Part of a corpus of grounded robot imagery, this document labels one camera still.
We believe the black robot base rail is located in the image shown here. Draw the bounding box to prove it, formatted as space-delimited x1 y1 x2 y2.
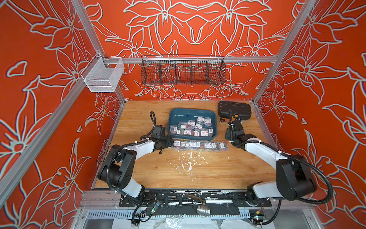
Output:
119 189 272 220

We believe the orange black ratchet wrench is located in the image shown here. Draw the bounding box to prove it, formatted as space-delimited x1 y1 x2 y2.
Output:
220 117 229 123

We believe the black wire wall basket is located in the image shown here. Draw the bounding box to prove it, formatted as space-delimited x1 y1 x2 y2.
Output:
141 54 227 86

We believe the black plastic tool case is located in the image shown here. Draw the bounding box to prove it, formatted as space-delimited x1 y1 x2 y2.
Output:
218 101 252 120

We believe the silver metal cylinder fitting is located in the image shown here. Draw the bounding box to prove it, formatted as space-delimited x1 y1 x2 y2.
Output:
197 204 211 217

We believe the white wire mesh basket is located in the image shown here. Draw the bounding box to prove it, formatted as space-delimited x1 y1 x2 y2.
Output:
81 53 125 93

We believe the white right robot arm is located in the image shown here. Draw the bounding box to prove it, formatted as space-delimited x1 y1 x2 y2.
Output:
225 110 334 206

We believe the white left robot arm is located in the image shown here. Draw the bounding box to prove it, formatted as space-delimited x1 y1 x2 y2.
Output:
97 111 174 205

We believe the blue plastic storage tray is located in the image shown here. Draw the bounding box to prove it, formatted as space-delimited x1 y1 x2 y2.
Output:
167 108 218 141

